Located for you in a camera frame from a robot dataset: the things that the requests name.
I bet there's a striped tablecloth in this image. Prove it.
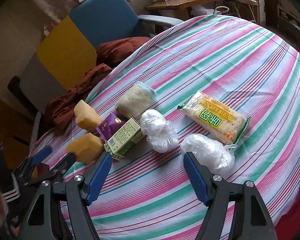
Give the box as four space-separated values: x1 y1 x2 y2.
27 14 300 240

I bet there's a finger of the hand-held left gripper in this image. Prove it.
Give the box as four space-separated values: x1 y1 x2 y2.
27 152 77 187
14 146 53 180

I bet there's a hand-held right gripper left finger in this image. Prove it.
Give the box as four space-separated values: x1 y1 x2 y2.
14 151 113 240

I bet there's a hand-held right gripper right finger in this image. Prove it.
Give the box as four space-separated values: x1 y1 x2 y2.
183 151 278 240

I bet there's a cream green cardboard box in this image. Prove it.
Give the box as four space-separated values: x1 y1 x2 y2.
104 117 143 161

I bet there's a grey yellow blue armchair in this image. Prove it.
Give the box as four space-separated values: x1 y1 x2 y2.
7 0 184 145

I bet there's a large purple snack packet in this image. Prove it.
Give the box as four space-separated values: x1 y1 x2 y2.
96 112 127 141

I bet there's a yellow sponge cake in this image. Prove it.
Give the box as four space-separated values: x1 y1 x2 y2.
74 100 102 133
66 132 105 164

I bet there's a cluttered storage shelf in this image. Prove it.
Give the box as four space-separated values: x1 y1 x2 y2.
222 0 300 32

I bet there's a beige roll blue end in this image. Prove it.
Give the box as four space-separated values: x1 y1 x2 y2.
114 82 157 120

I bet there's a plastic-wrapped white ball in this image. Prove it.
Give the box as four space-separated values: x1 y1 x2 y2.
180 134 235 177

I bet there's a dark red cloth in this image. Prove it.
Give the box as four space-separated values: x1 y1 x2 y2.
45 37 152 130

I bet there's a wooden desk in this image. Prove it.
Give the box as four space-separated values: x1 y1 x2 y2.
144 0 225 22

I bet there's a white plastic bag left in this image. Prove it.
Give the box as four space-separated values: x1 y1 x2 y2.
140 109 180 153

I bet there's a white plastic bag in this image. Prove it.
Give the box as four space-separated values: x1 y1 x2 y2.
191 4 217 18
140 109 180 153

